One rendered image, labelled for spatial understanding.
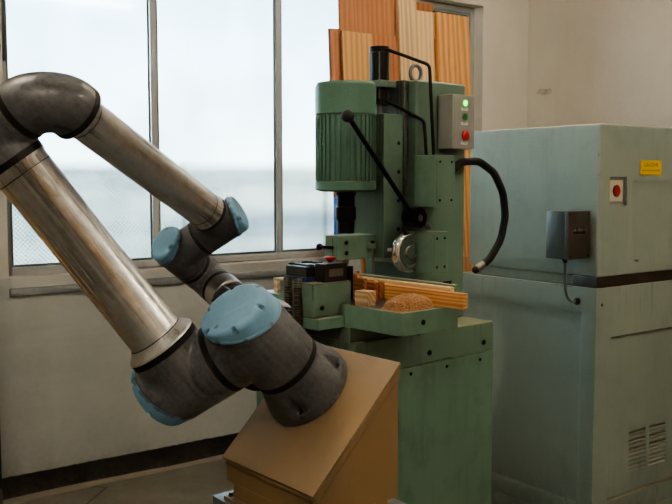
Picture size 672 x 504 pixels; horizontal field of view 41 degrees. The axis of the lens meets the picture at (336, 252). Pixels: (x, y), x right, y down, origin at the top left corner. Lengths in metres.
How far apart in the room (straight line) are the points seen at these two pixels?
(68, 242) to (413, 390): 1.16
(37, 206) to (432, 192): 1.23
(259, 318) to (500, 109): 3.46
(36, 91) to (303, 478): 0.87
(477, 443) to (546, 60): 2.80
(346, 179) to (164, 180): 0.74
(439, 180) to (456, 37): 2.14
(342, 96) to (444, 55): 2.11
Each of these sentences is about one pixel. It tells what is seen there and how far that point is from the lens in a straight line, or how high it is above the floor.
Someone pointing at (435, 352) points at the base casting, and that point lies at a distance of 2.58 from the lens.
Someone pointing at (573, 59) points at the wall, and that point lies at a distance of 4.99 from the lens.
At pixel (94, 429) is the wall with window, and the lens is 3.80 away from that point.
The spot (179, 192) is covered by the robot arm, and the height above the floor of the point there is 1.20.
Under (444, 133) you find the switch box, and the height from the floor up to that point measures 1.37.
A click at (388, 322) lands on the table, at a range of 2.25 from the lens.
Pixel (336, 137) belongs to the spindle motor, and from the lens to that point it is 2.51.
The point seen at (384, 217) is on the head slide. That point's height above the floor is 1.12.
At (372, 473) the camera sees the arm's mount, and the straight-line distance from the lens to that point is 1.80.
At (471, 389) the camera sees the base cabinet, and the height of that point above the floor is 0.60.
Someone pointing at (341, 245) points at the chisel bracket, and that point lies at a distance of 2.53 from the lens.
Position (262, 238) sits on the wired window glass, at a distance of 4.11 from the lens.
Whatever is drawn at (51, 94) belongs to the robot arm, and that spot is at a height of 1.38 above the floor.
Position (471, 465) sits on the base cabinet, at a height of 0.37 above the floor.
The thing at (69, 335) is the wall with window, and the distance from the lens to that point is 3.68.
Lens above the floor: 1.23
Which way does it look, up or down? 5 degrees down
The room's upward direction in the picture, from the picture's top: straight up
